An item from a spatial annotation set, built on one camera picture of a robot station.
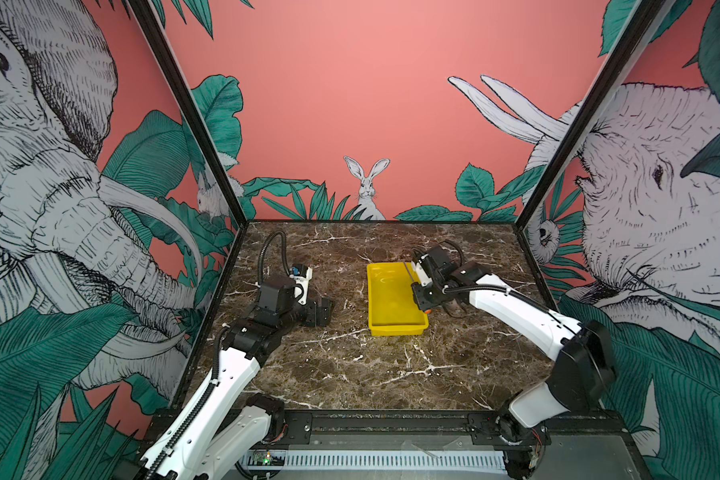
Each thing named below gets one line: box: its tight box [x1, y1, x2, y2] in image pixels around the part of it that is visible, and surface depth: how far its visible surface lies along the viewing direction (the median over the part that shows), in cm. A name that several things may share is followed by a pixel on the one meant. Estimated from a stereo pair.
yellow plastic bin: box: [367, 262, 429, 336], surface depth 95 cm
